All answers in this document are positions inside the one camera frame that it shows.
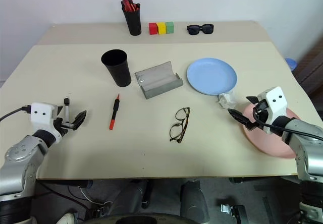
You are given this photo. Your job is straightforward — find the blue bottle cap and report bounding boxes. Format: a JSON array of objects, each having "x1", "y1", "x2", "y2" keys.
[{"x1": 285, "y1": 57, "x2": 298, "y2": 72}]

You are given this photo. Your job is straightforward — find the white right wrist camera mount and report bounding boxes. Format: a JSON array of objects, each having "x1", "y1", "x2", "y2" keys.
[{"x1": 256, "y1": 86, "x2": 289, "y2": 135}]

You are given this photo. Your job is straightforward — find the crumpled white paper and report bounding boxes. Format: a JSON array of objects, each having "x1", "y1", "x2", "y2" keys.
[{"x1": 218, "y1": 90, "x2": 238, "y2": 109}]

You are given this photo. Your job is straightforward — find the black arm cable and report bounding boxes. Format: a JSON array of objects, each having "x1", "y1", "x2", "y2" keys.
[
  {"x1": 253, "y1": 110, "x2": 323, "y2": 142},
  {"x1": 0, "y1": 104, "x2": 32, "y2": 123}
]

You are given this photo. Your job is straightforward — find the white shoe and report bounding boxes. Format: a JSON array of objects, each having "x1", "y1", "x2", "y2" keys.
[{"x1": 56, "y1": 211, "x2": 77, "y2": 224}]

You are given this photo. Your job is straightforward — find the pink plate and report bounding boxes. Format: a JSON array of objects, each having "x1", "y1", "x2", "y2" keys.
[{"x1": 242, "y1": 103, "x2": 301, "y2": 159}]

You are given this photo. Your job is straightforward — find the tortoiseshell eyeglasses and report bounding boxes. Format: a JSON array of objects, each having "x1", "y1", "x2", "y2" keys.
[{"x1": 169, "y1": 106, "x2": 191, "y2": 144}]

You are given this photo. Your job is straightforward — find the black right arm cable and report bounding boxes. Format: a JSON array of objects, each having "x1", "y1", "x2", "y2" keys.
[{"x1": 253, "y1": 110, "x2": 323, "y2": 142}]

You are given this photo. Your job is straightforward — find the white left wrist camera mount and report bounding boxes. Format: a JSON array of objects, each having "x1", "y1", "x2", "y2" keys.
[{"x1": 30, "y1": 102, "x2": 59, "y2": 135}]

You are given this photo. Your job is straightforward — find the thin white cable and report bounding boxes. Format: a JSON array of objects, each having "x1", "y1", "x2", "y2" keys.
[{"x1": 67, "y1": 185, "x2": 112, "y2": 206}]

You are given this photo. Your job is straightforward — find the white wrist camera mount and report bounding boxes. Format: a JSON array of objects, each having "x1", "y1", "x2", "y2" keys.
[
  {"x1": 30, "y1": 102, "x2": 59, "y2": 135},
  {"x1": 256, "y1": 86, "x2": 289, "y2": 135}
]

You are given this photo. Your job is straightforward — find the white marker with black cap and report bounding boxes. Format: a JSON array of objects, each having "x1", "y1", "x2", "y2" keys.
[{"x1": 63, "y1": 96, "x2": 72, "y2": 125}]

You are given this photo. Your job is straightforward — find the yellow wooden block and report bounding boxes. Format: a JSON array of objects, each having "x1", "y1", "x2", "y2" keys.
[{"x1": 156, "y1": 22, "x2": 168, "y2": 35}]

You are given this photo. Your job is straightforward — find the dark rounded grey shape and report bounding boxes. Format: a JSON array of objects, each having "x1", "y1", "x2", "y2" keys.
[{"x1": 180, "y1": 179, "x2": 210, "y2": 224}]

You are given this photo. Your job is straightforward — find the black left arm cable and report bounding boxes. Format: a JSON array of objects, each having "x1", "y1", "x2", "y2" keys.
[{"x1": 0, "y1": 104, "x2": 32, "y2": 123}]

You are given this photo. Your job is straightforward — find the grey open glasses case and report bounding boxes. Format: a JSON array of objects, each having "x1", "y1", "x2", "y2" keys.
[{"x1": 134, "y1": 61, "x2": 184, "y2": 100}]

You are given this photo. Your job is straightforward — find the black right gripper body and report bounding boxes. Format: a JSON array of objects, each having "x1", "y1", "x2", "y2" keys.
[{"x1": 252, "y1": 98, "x2": 268, "y2": 133}]

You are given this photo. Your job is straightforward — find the empty black cup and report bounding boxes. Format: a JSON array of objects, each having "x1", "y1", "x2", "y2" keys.
[{"x1": 100, "y1": 48, "x2": 132, "y2": 88}]

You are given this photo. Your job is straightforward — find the black sunglasses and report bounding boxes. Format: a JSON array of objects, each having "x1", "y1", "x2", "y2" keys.
[{"x1": 186, "y1": 23, "x2": 215, "y2": 36}]

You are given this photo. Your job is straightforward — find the brown wooden furniture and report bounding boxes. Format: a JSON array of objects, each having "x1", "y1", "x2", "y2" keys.
[{"x1": 293, "y1": 35, "x2": 323, "y2": 101}]

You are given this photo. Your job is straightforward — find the black pen holder cup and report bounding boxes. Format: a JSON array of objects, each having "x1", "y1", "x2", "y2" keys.
[{"x1": 123, "y1": 3, "x2": 142, "y2": 36}]

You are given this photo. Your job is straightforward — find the light blue plate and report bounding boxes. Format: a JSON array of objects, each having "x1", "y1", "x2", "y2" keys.
[{"x1": 186, "y1": 57, "x2": 238, "y2": 96}]

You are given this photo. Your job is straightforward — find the metal floor bracket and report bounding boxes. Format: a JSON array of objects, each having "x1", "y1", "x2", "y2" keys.
[{"x1": 220, "y1": 203, "x2": 247, "y2": 221}]

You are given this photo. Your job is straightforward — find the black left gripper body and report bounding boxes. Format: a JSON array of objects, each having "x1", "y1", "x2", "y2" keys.
[{"x1": 53, "y1": 117, "x2": 77, "y2": 138}]

